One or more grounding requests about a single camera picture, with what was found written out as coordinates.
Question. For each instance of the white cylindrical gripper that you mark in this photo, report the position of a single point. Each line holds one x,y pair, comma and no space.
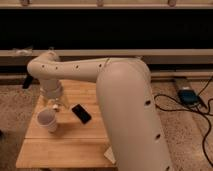
51,89

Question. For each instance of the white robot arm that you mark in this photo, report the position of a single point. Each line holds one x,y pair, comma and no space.
126,103

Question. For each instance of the white paper cup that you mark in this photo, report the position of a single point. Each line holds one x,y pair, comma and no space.
47,119

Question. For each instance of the black smartphone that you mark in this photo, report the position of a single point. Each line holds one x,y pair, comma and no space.
81,113

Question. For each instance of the wooden table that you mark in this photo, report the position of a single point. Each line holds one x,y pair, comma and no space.
73,145

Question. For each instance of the blue power adapter box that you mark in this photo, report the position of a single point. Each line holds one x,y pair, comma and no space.
188,97

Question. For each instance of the white horizontal rail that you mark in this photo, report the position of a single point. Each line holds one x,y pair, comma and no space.
152,56

